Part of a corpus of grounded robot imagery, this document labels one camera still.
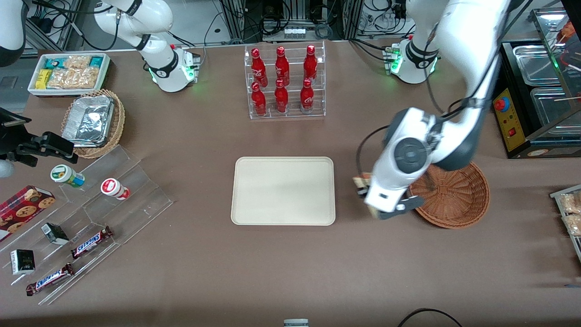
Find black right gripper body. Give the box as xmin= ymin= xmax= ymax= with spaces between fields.
xmin=0 ymin=108 xmax=33 ymax=160

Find triangular sandwich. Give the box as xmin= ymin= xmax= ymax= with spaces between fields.
xmin=353 ymin=173 xmax=380 ymax=220

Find aluminium foil tray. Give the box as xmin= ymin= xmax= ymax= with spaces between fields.
xmin=62 ymin=95 xmax=115 ymax=147

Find round brown wicker basket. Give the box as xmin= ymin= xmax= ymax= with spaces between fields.
xmin=406 ymin=161 xmax=491 ymax=229

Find light wicker basket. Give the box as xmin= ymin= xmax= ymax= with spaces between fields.
xmin=61 ymin=89 xmax=126 ymax=159

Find cream rectangular tray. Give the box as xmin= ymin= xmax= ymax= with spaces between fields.
xmin=231 ymin=157 xmax=336 ymax=226

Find grey pastry tray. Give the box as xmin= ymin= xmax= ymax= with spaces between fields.
xmin=550 ymin=184 xmax=581 ymax=265

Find green label yogurt cup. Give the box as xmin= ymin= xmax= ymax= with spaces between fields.
xmin=50 ymin=164 xmax=86 ymax=188

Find red cookie box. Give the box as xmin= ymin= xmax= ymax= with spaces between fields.
xmin=0 ymin=185 xmax=56 ymax=242

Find large clear cracker bag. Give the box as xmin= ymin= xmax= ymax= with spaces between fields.
xmin=47 ymin=67 xmax=99 ymax=89

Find red label yogurt cup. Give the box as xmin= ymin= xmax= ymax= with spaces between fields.
xmin=100 ymin=178 xmax=131 ymax=201

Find small black box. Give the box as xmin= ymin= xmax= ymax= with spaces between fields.
xmin=41 ymin=223 xmax=70 ymax=246
xmin=10 ymin=249 xmax=36 ymax=276

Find white snack bin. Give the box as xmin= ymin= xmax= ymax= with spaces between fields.
xmin=27 ymin=53 xmax=112 ymax=97

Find small clear cracker bag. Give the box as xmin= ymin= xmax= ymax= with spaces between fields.
xmin=64 ymin=55 xmax=92 ymax=69

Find clear acrylic stepped rack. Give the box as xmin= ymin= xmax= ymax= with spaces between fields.
xmin=0 ymin=145 xmax=173 ymax=306

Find snickers bar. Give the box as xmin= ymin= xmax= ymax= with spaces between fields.
xmin=25 ymin=263 xmax=76 ymax=297
xmin=70 ymin=226 xmax=113 ymax=260

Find clear acrylic bottle rack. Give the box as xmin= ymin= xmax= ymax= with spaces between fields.
xmin=244 ymin=41 xmax=326 ymax=120

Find red cola bottle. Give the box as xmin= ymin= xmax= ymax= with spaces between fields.
xmin=251 ymin=82 xmax=267 ymax=117
xmin=275 ymin=46 xmax=291 ymax=87
xmin=303 ymin=45 xmax=318 ymax=82
xmin=274 ymin=79 xmax=289 ymax=114
xmin=251 ymin=48 xmax=268 ymax=88
xmin=300 ymin=79 xmax=315 ymax=114

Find black food warmer appliance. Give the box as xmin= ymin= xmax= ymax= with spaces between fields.
xmin=492 ymin=7 xmax=581 ymax=159

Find wrapped pastry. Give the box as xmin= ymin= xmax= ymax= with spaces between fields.
xmin=559 ymin=193 xmax=581 ymax=214
xmin=563 ymin=213 xmax=581 ymax=237

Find steel pan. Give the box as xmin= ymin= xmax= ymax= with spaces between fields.
xmin=530 ymin=86 xmax=581 ymax=127
xmin=512 ymin=44 xmax=562 ymax=87

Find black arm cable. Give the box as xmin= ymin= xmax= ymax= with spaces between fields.
xmin=356 ymin=125 xmax=392 ymax=183

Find black table cable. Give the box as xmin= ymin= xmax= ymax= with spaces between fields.
xmin=398 ymin=308 xmax=463 ymax=327

